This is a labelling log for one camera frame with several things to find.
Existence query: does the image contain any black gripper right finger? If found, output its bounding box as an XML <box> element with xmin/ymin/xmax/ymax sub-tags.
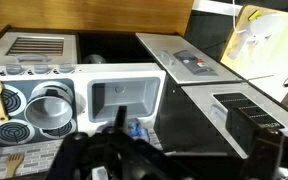
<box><xmin>225</xmin><ymin>105</ymin><xmax>287</xmax><ymax>180</ymax></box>

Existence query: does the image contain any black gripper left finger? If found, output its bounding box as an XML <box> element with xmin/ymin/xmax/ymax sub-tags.
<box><xmin>46</xmin><ymin>124</ymin><xmax>198</xmax><ymax>180</ymax></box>

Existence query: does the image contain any toy fridge door with dispenser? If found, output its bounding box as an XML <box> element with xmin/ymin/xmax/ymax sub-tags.
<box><xmin>134</xmin><ymin>32</ymin><xmax>243</xmax><ymax>86</ymax></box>

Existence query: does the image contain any black white toy kitchen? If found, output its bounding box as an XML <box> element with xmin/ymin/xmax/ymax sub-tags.
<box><xmin>0</xmin><ymin>28</ymin><xmax>288</xmax><ymax>180</ymax></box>

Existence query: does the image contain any grey sink basin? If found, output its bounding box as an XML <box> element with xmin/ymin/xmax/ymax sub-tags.
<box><xmin>87</xmin><ymin>76</ymin><xmax>162</xmax><ymax>123</ymax></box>

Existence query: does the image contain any grey toy pot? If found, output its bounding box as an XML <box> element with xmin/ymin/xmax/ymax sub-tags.
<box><xmin>23</xmin><ymin>80</ymin><xmax>76</xmax><ymax>130</ymax></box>

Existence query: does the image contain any grey stove knob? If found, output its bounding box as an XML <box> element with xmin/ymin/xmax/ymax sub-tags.
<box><xmin>58</xmin><ymin>63</ymin><xmax>76</xmax><ymax>74</ymax></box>
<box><xmin>32</xmin><ymin>63</ymin><xmax>52</xmax><ymax>75</ymax></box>
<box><xmin>5</xmin><ymin>63</ymin><xmax>26</xmax><ymax>75</ymax></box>

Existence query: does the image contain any yellow marker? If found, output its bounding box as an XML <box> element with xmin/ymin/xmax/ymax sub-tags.
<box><xmin>248</xmin><ymin>9</ymin><xmax>263</xmax><ymax>22</ymax></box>

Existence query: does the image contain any wooden toy fork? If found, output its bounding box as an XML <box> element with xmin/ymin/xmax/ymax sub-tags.
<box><xmin>4</xmin><ymin>152</ymin><xmax>26</xmax><ymax>179</ymax></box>

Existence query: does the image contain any wooden platform board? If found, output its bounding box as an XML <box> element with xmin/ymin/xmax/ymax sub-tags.
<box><xmin>0</xmin><ymin>0</ymin><xmax>195</xmax><ymax>48</ymax></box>

